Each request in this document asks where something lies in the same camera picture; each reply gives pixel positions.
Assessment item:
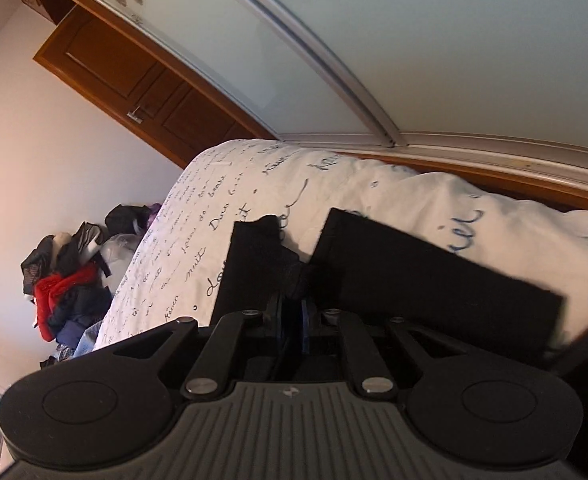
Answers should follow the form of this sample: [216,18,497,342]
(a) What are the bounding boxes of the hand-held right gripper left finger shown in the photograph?
[111,294,288,401]

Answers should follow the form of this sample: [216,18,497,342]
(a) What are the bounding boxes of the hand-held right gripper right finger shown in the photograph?
[300,299,470,402]

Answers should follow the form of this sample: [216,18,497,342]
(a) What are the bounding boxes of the black pants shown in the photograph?
[209,207,567,361]

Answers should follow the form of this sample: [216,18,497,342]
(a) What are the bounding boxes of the white script-printed duvet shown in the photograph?
[94,138,588,356]

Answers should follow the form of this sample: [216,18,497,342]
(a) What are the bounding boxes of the pile of dark clothes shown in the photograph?
[20,203,162,367]

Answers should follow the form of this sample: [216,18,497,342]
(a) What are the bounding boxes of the red jacket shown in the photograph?
[34,264,99,342]

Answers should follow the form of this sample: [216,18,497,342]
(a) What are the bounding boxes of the brown wooden door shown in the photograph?
[33,4,275,171]

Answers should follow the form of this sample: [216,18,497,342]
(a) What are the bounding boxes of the frosted glass wardrobe door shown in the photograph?
[24,0,400,147]
[214,0,588,147]

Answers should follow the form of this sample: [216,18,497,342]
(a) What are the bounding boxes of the silver wardrobe floor rail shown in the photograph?
[278,131,588,191]

